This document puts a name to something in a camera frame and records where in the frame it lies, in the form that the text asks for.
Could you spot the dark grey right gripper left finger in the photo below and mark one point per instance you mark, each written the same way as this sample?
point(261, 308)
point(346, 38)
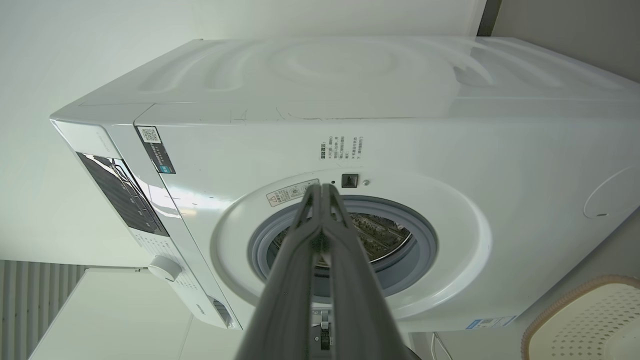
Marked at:
point(287, 290)

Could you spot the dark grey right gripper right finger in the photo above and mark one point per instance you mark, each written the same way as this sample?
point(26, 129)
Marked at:
point(360, 300)

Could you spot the silver metal door hinge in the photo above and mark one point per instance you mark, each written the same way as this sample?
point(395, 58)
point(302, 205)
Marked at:
point(324, 327)

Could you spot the stainless steel washing machine drum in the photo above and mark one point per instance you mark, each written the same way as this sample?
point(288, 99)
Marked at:
point(382, 235)

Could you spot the white washing machine dial knob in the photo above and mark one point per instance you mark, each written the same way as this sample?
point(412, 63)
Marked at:
point(164, 268)

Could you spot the black glossy control display panel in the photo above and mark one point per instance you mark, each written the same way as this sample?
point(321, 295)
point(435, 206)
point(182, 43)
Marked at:
point(125, 195)

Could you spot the beige perforated laundry basket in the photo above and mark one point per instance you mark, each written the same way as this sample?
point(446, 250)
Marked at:
point(590, 320)

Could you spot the grey warning label sticker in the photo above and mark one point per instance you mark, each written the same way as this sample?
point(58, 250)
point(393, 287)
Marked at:
point(287, 194)

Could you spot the black door latch socket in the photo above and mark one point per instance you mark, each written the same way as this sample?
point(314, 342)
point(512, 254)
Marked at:
point(349, 180)

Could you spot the blue energy label sticker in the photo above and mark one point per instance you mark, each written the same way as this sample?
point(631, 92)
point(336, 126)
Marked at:
point(490, 322)

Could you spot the small printed text sticker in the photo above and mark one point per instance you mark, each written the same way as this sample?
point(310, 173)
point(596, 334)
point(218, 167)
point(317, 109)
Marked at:
point(340, 148)

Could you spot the white cabinet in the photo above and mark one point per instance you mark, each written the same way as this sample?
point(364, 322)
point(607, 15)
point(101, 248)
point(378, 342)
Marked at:
point(125, 320)

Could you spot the white front-load washing machine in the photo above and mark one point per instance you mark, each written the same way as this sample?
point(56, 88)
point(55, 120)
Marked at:
point(400, 125)

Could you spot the dark QR code sticker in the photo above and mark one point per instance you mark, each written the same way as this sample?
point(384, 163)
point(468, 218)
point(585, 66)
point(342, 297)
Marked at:
point(156, 150)

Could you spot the grey ribbed panel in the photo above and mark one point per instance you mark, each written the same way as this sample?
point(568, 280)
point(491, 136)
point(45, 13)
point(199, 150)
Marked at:
point(35, 300)

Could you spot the round white filter cover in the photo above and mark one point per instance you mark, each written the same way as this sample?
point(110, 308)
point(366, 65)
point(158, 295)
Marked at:
point(617, 192)

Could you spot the black baseboard strip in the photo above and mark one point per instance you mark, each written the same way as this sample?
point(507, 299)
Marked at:
point(490, 17)

